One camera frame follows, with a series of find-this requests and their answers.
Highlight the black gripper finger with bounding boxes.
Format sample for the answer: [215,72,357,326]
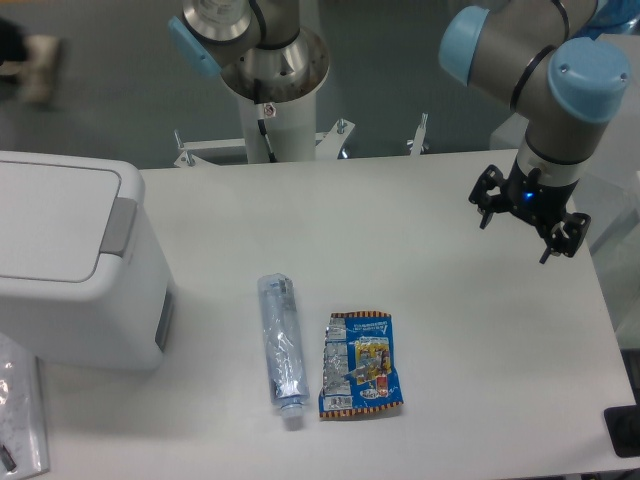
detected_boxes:
[538,212,591,264]
[469,164,511,229]

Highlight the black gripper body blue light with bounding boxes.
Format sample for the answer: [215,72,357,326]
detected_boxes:
[501,162,578,237]

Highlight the white trash can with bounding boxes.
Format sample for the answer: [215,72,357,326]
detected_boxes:
[1,151,174,370]

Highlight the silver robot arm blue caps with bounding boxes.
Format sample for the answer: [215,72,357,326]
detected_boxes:
[168,1,631,257]

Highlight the table clamp bolt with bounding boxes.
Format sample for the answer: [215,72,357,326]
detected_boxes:
[406,113,430,156]

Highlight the black device at table edge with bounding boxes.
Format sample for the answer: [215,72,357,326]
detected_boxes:
[604,405,639,458]

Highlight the blue plastic bag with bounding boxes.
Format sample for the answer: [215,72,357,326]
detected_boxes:
[575,0,639,40]

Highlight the blue snack wrapper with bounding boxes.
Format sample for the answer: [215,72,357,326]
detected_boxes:
[318,310,404,420]

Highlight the crushed clear plastic bottle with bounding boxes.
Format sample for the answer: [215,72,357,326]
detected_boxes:
[257,273,310,431]

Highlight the blurred beige object on floor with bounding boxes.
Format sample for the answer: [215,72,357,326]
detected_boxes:
[1,18,65,107]

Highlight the clear plastic bag with paper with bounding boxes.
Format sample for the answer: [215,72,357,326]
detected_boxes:
[1,336,50,479]

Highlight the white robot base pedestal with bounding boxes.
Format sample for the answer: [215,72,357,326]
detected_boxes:
[174,92,355,168]

